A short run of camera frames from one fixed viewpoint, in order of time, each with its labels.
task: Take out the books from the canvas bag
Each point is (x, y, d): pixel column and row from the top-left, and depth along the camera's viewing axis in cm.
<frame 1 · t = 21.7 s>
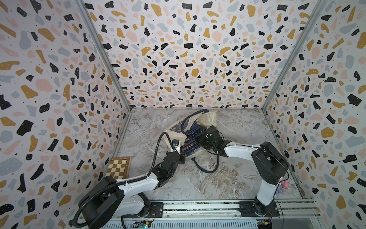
left hand: (184, 147, 84), fingers closed
right hand: (195, 139, 92), fingers open
cream canvas tote bag: (177, 132, 91), point 15 cm above the table
wooden chessboard: (119, 167, 87), point 4 cm above the table

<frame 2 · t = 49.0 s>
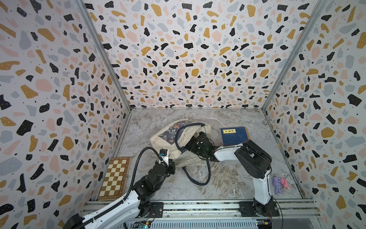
left hand: (175, 156, 80), fingers closed
right hand: (187, 146, 95), fingers open
cream canvas tote bag: (173, 140, 87), point 15 cm above the table
navy book with yellow label: (232, 136, 103), point 4 cm above the table
the other named things where they were.

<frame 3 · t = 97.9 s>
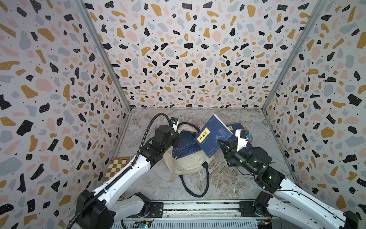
left hand: (178, 130, 78), fingers closed
right hand: (219, 141, 66), fingers closed
cream canvas tote bag: (190, 164, 92), on the table
navy yellow-label book: (208, 138, 72), point 29 cm above the table
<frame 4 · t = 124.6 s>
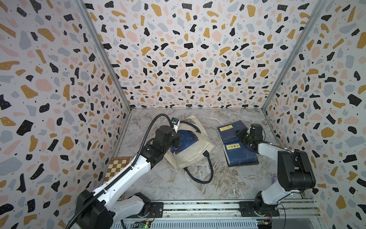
left hand: (178, 130, 78), fingers closed
right hand: (236, 130, 96), fingers open
navy book: (236, 154, 92), point 5 cm above the table
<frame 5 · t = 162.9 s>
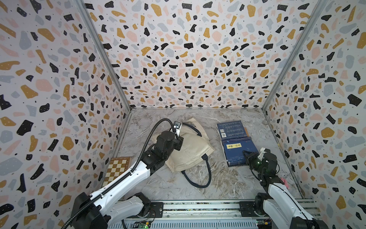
left hand: (179, 131, 76), fingers closed
right hand: (244, 150, 85), fingers closed
navy book with barcode back: (231, 130, 102), point 7 cm above the table
